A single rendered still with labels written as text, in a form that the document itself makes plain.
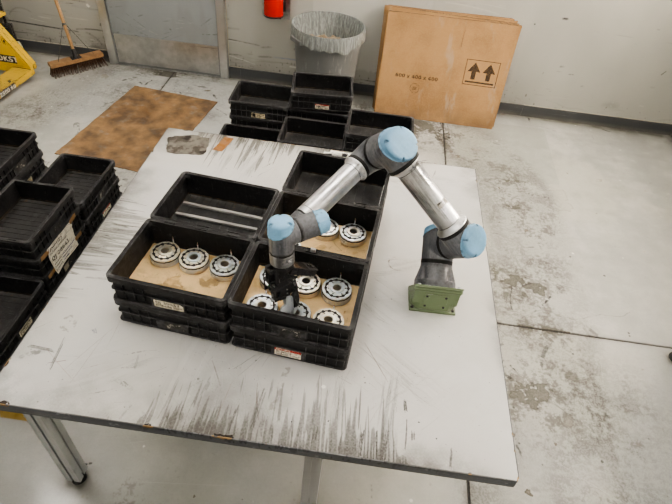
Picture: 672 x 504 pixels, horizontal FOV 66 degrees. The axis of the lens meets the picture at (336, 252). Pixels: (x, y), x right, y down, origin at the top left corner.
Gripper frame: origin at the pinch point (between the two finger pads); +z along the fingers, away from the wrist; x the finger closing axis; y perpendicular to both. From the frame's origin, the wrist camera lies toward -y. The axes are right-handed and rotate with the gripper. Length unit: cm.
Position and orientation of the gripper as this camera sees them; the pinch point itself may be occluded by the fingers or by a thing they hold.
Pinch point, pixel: (290, 307)
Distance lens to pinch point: 171.2
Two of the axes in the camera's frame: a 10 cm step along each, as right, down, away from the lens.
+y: -8.4, 3.3, -4.4
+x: 5.5, 5.3, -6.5
